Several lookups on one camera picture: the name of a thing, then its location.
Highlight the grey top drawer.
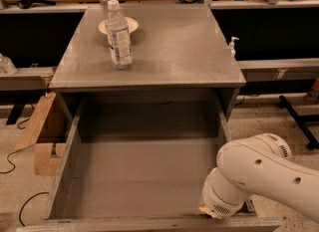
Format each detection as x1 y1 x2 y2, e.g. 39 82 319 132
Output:
17 91 279 232

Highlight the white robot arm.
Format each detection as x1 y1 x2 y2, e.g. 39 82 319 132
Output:
199 133 319 222

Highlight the grey wooden drawer cabinet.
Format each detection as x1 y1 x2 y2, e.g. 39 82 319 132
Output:
48 3 246 144

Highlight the black stand leg right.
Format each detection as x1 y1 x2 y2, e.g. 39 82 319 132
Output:
278 95 319 150

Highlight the orange bottle far right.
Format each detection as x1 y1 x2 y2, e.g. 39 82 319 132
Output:
305 79 319 102

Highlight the notched wooden block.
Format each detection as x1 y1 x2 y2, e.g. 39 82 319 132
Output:
34 143 66 176

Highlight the white pump dispenser bottle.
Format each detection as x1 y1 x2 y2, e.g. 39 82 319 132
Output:
228 37 239 58

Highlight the wooden plank leaning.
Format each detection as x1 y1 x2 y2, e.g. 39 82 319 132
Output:
15 93 56 150

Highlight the small white plate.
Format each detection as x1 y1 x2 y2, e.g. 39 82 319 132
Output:
99 17 139 34

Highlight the clear plastic water bottle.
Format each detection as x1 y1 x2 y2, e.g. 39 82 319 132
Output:
106 0 133 69

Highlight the black cable on floor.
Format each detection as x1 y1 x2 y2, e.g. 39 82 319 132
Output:
18 191 51 227

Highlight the thin black cable left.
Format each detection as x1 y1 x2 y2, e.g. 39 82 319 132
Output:
0 117 34 175

